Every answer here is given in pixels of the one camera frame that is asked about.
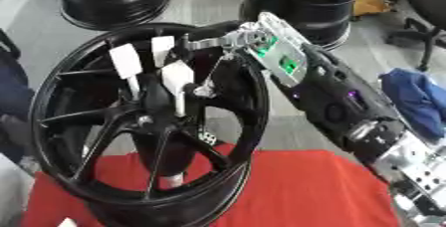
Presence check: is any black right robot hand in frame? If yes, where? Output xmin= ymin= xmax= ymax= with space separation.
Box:
xmin=175 ymin=20 xmax=251 ymax=100

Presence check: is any white pin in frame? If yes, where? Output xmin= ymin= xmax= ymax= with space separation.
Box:
xmin=108 ymin=43 xmax=145 ymax=101
xmin=158 ymin=60 xmax=197 ymax=117
xmin=149 ymin=35 xmax=178 ymax=69

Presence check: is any black spoked wheel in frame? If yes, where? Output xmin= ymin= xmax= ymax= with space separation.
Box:
xmin=28 ymin=21 xmax=272 ymax=227

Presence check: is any blue cloth bag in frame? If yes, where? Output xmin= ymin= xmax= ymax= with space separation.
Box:
xmin=377 ymin=67 xmax=446 ymax=143

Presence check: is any black office chair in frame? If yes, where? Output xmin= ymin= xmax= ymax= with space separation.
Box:
xmin=383 ymin=0 xmax=446 ymax=73

